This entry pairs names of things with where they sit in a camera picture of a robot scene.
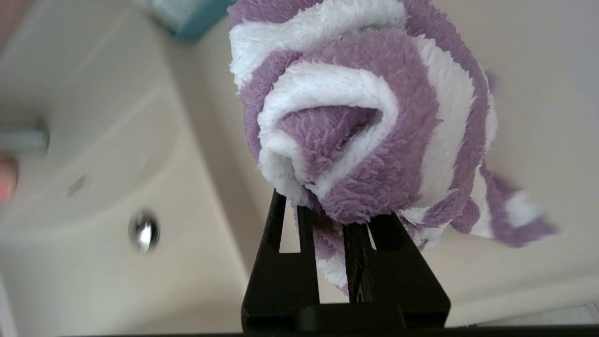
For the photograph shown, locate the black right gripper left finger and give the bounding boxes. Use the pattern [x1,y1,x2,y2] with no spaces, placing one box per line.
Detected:
[241,189,321,334]

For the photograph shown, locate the beige sink basin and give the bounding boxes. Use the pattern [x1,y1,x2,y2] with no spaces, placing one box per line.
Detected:
[0,0,263,337]

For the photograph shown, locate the purple white striped towel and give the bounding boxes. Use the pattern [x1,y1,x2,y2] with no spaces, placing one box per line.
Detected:
[228,0,560,295]

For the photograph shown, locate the blue small tray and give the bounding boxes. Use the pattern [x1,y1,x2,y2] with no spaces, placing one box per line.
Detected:
[133,0,237,42]

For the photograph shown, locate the pink soap pump bottle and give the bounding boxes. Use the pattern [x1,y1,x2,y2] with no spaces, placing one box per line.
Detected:
[0,157,19,204]

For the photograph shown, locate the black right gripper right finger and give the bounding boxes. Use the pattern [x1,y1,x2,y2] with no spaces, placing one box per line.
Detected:
[344,213,451,328]

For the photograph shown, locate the chrome drain stopper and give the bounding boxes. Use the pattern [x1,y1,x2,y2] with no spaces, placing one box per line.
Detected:
[128,209,161,254]

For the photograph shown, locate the chrome faucet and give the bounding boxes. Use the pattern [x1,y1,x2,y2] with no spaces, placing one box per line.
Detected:
[0,123,50,154]

